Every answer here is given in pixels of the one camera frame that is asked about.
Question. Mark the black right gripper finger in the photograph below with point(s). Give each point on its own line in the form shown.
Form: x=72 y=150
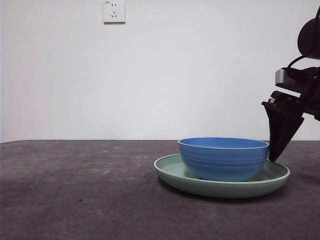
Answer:
x=275 y=130
x=291 y=127

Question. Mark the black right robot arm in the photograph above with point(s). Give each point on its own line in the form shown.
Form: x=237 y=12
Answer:
x=308 y=37

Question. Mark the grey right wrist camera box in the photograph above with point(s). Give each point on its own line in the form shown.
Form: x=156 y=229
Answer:
x=281 y=78

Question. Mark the white wall socket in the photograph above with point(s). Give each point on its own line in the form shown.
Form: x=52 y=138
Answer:
x=114 y=12

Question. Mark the green round plate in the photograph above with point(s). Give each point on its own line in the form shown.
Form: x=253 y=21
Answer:
x=180 y=178

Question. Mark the blue ribbed bowl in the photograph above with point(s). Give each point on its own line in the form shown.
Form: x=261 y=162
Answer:
x=222 y=160

